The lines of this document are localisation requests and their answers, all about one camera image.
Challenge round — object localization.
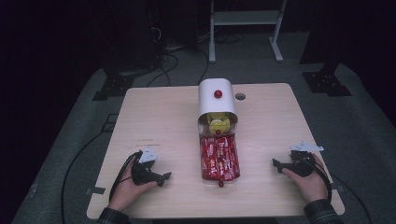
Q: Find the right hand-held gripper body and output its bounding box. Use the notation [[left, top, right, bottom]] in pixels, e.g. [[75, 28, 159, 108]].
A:
[[287, 141, 325, 178]]

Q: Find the bundle of black floor cables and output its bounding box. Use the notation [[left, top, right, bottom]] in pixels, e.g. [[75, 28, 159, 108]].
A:
[[146, 26, 210, 88]]

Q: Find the white metal stand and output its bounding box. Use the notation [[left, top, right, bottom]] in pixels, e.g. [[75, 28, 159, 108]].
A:
[[207, 0, 288, 64]]

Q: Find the person's right hand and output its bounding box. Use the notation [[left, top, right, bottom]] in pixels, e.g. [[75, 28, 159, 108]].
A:
[[281, 153, 330, 204]]

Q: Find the pile of red snack packets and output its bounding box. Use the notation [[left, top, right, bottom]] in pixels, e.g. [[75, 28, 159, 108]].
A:
[[199, 132, 242, 189]]

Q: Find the clear drawer with yellow packets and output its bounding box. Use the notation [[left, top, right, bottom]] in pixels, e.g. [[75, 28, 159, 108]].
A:
[[197, 111, 239, 137]]

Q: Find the person's left hand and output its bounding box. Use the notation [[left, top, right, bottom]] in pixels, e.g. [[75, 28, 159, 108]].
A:
[[107, 154, 159, 213]]

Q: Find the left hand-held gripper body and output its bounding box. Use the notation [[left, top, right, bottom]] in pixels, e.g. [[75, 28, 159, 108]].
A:
[[131, 147, 163, 187]]

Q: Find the hand-held gripper cable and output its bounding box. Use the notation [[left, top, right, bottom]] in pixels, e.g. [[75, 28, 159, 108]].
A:
[[108, 151, 142, 202], [303, 157, 332, 202]]

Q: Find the left hand-held gripper cable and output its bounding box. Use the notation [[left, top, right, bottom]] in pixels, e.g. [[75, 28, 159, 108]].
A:
[[108, 151, 142, 202]]

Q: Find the right hand-held gripper cable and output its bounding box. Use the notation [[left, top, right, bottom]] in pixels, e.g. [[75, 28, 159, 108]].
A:
[[303, 157, 332, 202]]

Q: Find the black stand base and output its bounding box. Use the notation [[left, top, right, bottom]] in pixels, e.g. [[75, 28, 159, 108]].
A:
[[92, 73, 135, 102], [301, 70, 353, 98]]

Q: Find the stack of red snack packets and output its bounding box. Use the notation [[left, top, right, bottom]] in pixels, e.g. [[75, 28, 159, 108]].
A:
[[200, 134, 241, 181]]

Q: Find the black floor cable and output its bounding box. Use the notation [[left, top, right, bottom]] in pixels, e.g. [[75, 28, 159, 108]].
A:
[[60, 124, 117, 224]]

